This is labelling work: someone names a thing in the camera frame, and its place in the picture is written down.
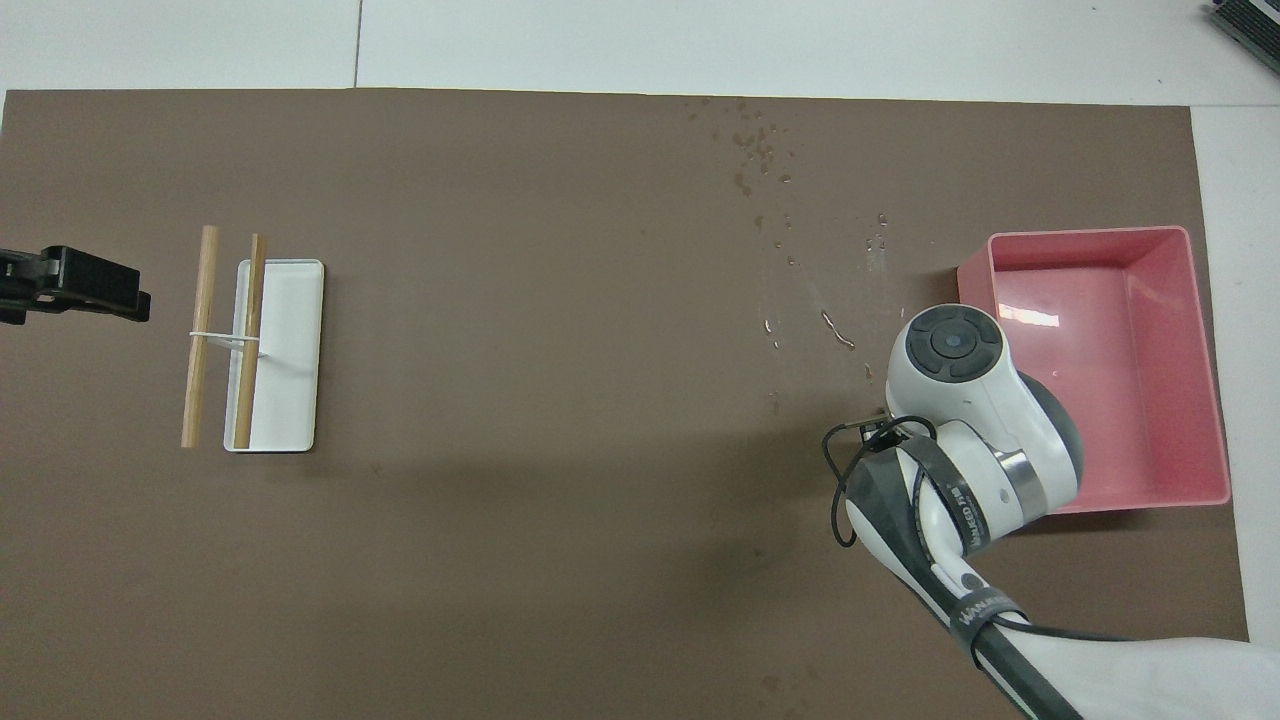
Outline brown table mat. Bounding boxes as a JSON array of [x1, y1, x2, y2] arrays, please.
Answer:
[[0, 88, 1251, 720]]

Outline pink plastic bin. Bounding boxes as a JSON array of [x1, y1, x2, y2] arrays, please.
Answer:
[[957, 226, 1233, 514]]

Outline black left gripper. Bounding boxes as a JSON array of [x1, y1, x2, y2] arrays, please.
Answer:
[[0, 245, 151, 326]]

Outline white rack with wooden rods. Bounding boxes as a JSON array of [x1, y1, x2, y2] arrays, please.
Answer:
[[181, 225, 326, 454]]

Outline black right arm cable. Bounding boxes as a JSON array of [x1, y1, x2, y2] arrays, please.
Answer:
[[822, 415, 1131, 641]]

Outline dark grey striped object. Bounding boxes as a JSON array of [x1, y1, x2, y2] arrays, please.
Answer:
[[1205, 0, 1280, 73]]

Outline spilled water droplets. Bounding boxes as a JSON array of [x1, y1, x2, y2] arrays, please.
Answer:
[[685, 98, 891, 411]]

